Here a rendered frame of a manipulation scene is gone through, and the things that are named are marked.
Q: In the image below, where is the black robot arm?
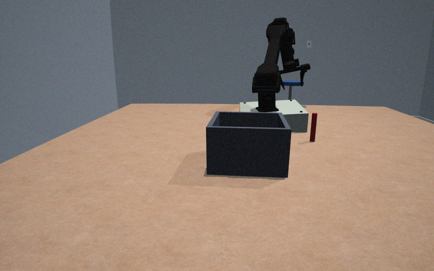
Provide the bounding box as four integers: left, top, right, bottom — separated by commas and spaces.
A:
252, 17, 300, 112

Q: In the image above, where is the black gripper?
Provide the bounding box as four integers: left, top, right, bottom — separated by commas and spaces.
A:
279, 55, 310, 90

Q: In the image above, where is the red peg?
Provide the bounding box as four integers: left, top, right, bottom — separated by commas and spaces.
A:
310, 113, 317, 142

